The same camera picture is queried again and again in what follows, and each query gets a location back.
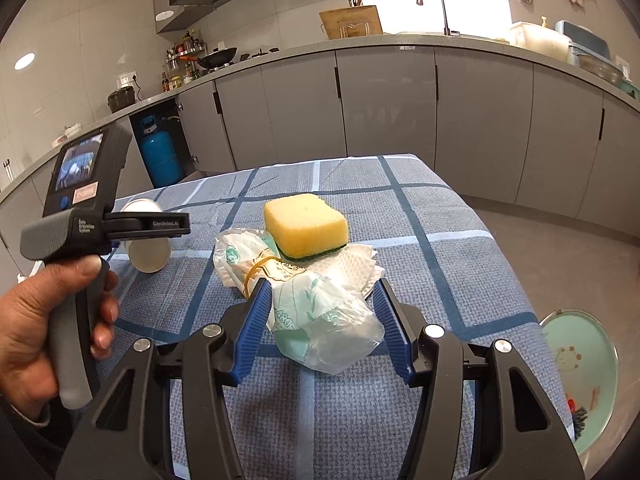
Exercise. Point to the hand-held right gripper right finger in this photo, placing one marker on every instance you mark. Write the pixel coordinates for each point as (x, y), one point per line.
(395, 330)

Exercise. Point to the steel wool scourer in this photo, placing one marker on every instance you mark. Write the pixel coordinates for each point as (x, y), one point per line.
(581, 420)

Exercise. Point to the pale green bin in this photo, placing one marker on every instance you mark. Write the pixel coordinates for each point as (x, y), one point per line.
(575, 355)

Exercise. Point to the yellow sponge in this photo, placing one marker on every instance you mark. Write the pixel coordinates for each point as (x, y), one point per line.
(305, 220)

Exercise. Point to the blue gas cylinder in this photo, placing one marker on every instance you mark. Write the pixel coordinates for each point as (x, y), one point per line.
(160, 155)

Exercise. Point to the metal spice rack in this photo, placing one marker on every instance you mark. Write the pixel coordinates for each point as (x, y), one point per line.
(187, 49)

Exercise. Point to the white paper towel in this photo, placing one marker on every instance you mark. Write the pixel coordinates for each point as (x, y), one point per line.
(356, 265)

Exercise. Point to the person's left forearm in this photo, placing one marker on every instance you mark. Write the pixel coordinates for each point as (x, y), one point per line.
(25, 417)

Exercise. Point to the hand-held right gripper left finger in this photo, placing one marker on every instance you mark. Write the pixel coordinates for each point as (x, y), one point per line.
(252, 330)

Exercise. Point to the gas stove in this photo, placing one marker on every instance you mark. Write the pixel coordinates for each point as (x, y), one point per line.
(260, 53)

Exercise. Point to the black wok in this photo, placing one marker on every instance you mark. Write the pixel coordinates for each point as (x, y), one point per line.
(217, 57)

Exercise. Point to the glass seasoning jar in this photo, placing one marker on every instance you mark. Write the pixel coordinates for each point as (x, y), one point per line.
(176, 82)

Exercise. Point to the white wall outlet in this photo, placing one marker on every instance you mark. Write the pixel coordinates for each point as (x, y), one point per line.
(127, 80)

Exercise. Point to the metal gooseneck faucet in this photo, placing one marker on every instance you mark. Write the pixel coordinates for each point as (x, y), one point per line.
(445, 15)

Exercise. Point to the wooden cutting board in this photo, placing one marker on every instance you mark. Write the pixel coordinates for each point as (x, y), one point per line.
(350, 21)

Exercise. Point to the dark rice cooker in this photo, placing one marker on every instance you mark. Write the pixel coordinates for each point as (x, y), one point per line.
(121, 100)

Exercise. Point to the grey base cabinets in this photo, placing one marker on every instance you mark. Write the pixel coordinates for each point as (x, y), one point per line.
(385, 100)

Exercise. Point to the white plastic container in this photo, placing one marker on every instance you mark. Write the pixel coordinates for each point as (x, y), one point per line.
(537, 40)

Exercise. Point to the blue plaid tablecloth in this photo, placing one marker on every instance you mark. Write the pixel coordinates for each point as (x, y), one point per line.
(425, 220)

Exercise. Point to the yellow rubber band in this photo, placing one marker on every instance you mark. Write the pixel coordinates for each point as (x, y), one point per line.
(255, 268)

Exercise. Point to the white paper cup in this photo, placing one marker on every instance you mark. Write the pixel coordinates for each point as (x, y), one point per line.
(150, 255)

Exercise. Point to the white green plastic bag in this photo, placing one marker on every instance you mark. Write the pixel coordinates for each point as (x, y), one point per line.
(325, 330)

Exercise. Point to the person's left hand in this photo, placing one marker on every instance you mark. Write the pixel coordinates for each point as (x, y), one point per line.
(30, 320)

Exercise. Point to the dark sauce bottle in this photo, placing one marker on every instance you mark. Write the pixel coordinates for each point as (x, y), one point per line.
(164, 84)

